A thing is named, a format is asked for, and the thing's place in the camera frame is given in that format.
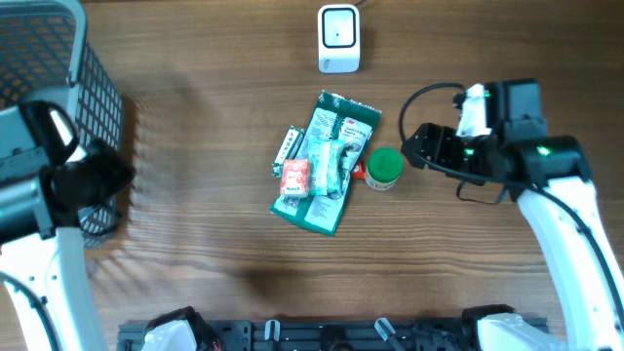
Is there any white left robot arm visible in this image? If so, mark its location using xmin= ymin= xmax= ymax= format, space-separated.
xmin=1 ymin=100 xmax=135 ymax=350

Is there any green lid jar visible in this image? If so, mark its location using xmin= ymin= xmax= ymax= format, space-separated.
xmin=365 ymin=147 xmax=404 ymax=191

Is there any white barcode scanner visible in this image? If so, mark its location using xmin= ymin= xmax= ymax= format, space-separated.
xmin=317 ymin=4 xmax=361 ymax=74

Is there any green white gum pack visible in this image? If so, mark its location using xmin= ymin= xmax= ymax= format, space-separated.
xmin=272 ymin=126 xmax=305 ymax=177

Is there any green 3M sponge pack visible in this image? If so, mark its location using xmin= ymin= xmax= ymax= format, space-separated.
xmin=270 ymin=91 xmax=381 ymax=236

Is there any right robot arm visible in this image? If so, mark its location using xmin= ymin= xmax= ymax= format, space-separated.
xmin=399 ymin=123 xmax=623 ymax=350

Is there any grey plastic mesh basket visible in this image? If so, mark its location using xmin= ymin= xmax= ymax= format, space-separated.
xmin=1 ymin=1 xmax=124 ymax=248

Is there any light green tissue pack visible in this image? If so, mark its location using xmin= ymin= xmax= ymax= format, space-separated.
xmin=307 ymin=137 xmax=345 ymax=196

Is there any red white snack packet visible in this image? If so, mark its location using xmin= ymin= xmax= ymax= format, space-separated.
xmin=280 ymin=159 xmax=311 ymax=198

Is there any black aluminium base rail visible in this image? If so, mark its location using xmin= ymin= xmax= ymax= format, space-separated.
xmin=116 ymin=316 xmax=552 ymax=351

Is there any red coffee stick sachet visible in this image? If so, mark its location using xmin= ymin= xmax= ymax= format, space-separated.
xmin=351 ymin=161 xmax=366 ymax=179

